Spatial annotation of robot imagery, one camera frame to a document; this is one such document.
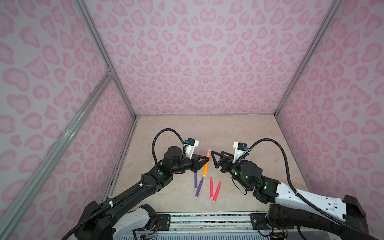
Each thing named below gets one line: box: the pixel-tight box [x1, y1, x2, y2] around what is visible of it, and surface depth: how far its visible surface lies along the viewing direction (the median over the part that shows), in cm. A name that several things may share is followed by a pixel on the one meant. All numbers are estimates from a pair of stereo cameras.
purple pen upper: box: [194, 172, 198, 190], surface depth 88 cm
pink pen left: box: [210, 176, 214, 199], surface depth 85 cm
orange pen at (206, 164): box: [202, 149, 211, 176], surface depth 72 cm
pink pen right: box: [213, 181, 222, 202], surface depth 84 cm
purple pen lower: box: [195, 176, 204, 198], surface depth 86 cm
